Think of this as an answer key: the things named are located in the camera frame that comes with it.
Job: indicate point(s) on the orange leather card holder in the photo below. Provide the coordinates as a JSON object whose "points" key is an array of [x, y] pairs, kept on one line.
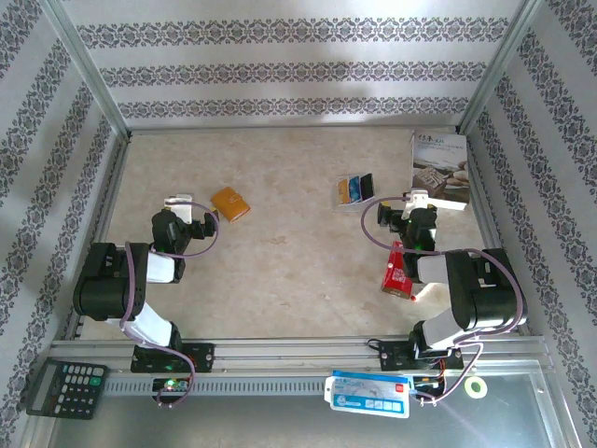
{"points": [[229, 204]]}

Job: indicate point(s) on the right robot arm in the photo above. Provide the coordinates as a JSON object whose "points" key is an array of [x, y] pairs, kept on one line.
{"points": [[485, 298]]}

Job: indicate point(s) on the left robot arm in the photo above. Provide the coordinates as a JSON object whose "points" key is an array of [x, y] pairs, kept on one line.
{"points": [[100, 289]]}

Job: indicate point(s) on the black card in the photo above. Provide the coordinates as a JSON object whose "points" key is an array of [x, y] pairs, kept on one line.
{"points": [[367, 186]]}

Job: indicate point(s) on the blue card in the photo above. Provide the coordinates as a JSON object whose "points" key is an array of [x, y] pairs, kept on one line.
{"points": [[355, 189]]}

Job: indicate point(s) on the colour swatch cards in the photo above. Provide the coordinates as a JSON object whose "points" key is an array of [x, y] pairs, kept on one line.
{"points": [[345, 207]]}

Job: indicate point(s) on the yellow card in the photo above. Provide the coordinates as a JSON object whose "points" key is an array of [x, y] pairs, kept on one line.
{"points": [[343, 191]]}

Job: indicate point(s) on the red paper packet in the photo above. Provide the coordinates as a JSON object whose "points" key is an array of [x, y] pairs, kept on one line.
{"points": [[394, 277]]}

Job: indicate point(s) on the red white marker pen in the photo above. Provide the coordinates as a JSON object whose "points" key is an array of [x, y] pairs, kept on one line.
{"points": [[414, 298]]}

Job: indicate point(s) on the white printed book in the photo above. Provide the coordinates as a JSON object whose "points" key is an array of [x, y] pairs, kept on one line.
{"points": [[438, 163]]}

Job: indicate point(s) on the green tape roll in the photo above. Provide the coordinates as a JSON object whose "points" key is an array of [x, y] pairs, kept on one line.
{"points": [[467, 389]]}

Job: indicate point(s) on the blue white tissue pack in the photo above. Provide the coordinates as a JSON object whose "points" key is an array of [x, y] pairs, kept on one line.
{"points": [[368, 394]]}

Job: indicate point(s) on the black calculator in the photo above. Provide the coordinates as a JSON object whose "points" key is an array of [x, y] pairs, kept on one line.
{"points": [[65, 387]]}

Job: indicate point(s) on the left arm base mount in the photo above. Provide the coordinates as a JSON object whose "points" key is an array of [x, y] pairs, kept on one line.
{"points": [[203, 357]]}

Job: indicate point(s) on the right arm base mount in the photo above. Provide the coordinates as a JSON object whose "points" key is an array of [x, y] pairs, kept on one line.
{"points": [[392, 357]]}

